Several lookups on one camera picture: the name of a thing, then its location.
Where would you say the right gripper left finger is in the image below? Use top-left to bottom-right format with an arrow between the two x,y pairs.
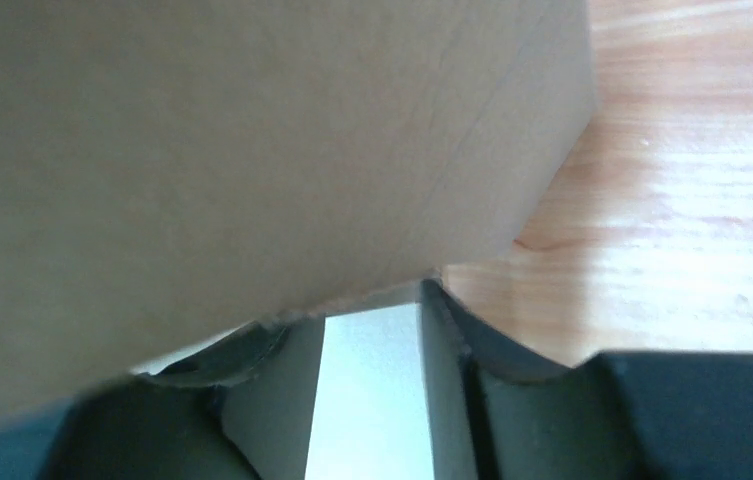
0,319 -> 325,479

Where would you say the cardboard sheet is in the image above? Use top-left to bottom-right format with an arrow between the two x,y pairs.
0,1 -> 596,422

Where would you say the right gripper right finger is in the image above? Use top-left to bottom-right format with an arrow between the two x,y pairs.
420,280 -> 753,479

